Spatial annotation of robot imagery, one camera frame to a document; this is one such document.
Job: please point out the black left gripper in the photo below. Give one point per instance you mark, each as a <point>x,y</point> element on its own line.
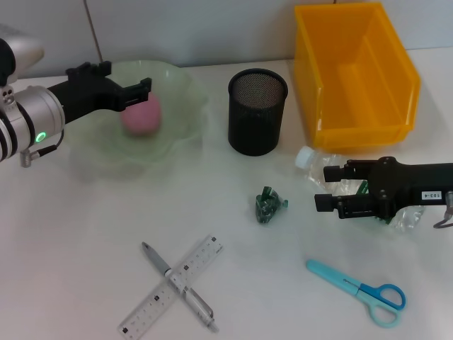
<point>85,95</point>

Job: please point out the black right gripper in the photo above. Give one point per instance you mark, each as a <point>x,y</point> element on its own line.
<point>417,182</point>

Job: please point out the pink peach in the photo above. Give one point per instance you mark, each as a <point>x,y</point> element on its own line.
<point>143,120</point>

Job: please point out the clear bottle with green label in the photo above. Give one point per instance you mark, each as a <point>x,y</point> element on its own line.
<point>305,157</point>

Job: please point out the green plastic wrapper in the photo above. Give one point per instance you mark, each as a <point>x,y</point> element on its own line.
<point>269,205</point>

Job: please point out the translucent green fruit bowl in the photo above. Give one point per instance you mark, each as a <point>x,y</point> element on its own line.
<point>170,106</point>

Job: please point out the blue scissors with sheath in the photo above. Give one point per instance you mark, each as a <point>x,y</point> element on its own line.
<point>354,285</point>

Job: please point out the black mesh pen holder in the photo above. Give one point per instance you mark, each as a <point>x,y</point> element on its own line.
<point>255,120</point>

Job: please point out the transparent plastic ruler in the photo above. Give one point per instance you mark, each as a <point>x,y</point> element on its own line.
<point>201,260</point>

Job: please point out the grey white pen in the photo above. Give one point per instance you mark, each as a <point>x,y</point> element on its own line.
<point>196,304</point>

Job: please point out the yellow plastic bin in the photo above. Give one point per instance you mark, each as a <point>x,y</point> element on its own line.
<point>357,71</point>

